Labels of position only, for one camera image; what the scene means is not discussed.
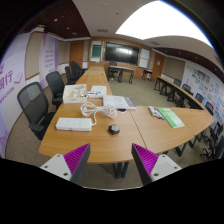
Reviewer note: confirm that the dark-legged wooden desk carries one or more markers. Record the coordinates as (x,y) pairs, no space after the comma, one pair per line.
(121,68)

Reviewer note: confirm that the black mesh office chair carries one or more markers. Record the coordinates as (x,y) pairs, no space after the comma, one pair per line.
(31,101)
(55,83)

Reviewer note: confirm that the white paper sheets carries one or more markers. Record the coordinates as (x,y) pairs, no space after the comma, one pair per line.
(99,90)

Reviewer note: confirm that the thick white book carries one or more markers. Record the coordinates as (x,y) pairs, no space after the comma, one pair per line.
(116,101)

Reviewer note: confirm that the green booklet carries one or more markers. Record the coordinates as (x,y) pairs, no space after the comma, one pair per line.
(170,117)

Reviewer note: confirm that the small black charger block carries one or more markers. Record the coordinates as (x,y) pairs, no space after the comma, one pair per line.
(114,129)

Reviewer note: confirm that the wooden door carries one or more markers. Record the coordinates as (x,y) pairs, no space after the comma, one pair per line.
(157,66)
(76,53)

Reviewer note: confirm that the group of black chairs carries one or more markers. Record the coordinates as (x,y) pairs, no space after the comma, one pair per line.
(215,148)
(74,70)

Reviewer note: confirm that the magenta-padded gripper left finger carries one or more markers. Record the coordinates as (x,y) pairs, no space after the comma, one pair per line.
(66,166)

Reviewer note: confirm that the white power strip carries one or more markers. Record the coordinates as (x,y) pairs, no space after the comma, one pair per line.
(73,124)

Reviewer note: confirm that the narrow purple wall banner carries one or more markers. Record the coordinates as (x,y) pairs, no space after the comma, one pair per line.
(49,58)

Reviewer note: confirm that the long wooden table row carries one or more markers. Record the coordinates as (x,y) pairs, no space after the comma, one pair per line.
(176,88)

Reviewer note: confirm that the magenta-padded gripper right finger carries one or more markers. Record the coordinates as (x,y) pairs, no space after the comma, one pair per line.
(160,166)

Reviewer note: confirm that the black round table grommet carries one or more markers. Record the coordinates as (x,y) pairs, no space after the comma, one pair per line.
(121,110)

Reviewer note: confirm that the large black wall screen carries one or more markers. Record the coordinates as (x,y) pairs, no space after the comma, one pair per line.
(121,53)

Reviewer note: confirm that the colourful wall posters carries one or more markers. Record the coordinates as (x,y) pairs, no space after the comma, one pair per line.
(213,93)

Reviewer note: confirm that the white wall board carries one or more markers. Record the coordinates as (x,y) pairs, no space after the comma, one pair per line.
(144,58)

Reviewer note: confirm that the white marker set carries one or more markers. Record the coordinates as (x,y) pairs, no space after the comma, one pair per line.
(153,110)

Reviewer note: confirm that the bright ceiling light panel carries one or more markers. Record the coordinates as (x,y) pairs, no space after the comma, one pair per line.
(163,18)

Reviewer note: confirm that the wide purple wall banner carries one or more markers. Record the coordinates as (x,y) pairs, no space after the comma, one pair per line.
(11,83)

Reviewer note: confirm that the small wooden desk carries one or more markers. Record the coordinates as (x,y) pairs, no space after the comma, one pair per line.
(147,71)

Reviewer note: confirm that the white open box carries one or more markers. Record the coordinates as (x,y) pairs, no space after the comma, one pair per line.
(75,99)

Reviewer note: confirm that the green and white board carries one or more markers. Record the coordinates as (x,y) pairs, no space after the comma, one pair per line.
(96,51)

